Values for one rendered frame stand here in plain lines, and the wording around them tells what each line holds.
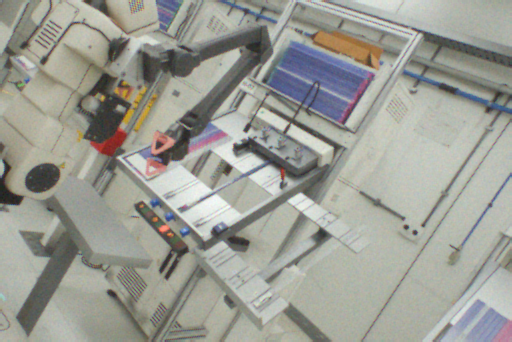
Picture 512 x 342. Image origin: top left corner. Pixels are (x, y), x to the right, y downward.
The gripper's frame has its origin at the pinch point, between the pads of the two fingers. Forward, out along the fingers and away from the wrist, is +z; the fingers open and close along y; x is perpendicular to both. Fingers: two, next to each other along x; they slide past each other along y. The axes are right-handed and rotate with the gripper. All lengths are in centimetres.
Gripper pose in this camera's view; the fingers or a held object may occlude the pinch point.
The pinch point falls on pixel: (151, 163)
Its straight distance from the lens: 137.8
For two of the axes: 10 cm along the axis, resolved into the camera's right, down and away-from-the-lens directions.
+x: -9.0, -4.4, -0.2
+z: -2.8, 6.0, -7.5
